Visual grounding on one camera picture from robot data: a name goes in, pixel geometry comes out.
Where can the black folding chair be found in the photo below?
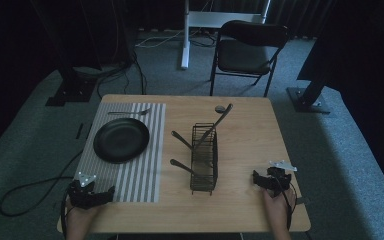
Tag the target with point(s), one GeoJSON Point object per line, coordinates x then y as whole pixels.
{"type": "Point", "coordinates": [243, 56]}

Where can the grey tape strip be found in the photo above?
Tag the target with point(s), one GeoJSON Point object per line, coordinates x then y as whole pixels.
{"type": "Point", "coordinates": [302, 200]}

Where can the small grey round object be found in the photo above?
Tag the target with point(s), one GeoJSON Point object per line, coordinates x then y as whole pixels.
{"type": "Point", "coordinates": [219, 109]}

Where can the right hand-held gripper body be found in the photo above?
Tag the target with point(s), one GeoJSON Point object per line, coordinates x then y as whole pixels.
{"type": "Point", "coordinates": [278, 180]}

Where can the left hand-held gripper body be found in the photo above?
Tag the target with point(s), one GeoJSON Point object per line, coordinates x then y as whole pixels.
{"type": "Point", "coordinates": [81, 196]}

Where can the black round plate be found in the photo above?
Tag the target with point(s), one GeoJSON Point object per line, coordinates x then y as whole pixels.
{"type": "Point", "coordinates": [121, 140]}

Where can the person's left hand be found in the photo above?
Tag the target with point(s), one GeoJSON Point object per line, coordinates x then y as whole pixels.
{"type": "Point", "coordinates": [80, 215]}

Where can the metal fork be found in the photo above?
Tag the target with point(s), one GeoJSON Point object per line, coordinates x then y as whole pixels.
{"type": "Point", "coordinates": [128, 112]}

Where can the grey striped placemat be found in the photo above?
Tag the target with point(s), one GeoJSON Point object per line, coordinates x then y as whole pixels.
{"type": "Point", "coordinates": [140, 180]}

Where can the white metal desk frame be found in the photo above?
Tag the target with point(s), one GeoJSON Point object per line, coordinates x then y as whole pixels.
{"type": "Point", "coordinates": [188, 33]}

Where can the person's right hand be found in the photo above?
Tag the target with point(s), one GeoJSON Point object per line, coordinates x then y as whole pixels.
{"type": "Point", "coordinates": [276, 206]}

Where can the black stand with base plate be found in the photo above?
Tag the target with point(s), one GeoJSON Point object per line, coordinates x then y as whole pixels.
{"type": "Point", "coordinates": [308, 100]}
{"type": "Point", "coordinates": [71, 91]}

